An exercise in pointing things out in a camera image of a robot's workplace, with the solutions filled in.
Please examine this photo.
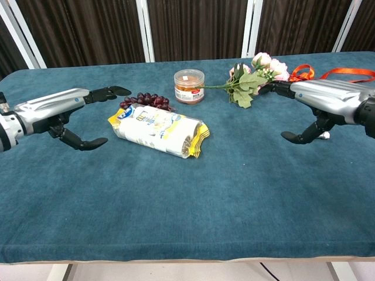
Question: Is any white table leg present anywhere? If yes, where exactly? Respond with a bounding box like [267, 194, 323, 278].
[46, 263, 74, 281]
[326, 261, 357, 281]

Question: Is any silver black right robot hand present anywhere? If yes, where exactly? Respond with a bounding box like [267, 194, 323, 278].
[257, 79, 375, 146]

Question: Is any yellow white cracker package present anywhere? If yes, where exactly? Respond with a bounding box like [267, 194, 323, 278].
[107, 105, 211, 159]

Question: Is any orange ribbon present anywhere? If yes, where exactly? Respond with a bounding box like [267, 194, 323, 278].
[288, 64, 375, 84]

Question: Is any artificial pink flower bouquet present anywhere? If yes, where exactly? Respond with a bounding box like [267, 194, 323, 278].
[201, 52, 291, 109]

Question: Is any clear plastic snack jar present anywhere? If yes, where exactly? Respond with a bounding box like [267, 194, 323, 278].
[173, 68, 206, 105]

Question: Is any dark brown pleated screen panel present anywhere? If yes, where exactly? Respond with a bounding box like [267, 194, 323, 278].
[146, 0, 250, 63]
[255, 0, 352, 57]
[15, 0, 146, 68]
[0, 16, 30, 80]
[342, 0, 375, 53]

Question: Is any white screen frame post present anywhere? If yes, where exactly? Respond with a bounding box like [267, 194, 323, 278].
[135, 0, 156, 63]
[0, 0, 47, 70]
[241, 0, 264, 59]
[332, 0, 363, 54]

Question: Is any blue velvet tablecloth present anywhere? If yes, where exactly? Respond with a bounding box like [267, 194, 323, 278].
[0, 52, 375, 263]

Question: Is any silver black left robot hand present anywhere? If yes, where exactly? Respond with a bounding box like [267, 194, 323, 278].
[13, 85, 132, 152]

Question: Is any black cable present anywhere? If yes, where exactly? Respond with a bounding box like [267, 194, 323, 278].
[258, 262, 278, 281]

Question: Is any dark red grape bunch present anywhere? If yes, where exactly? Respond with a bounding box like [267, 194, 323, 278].
[119, 92, 176, 112]

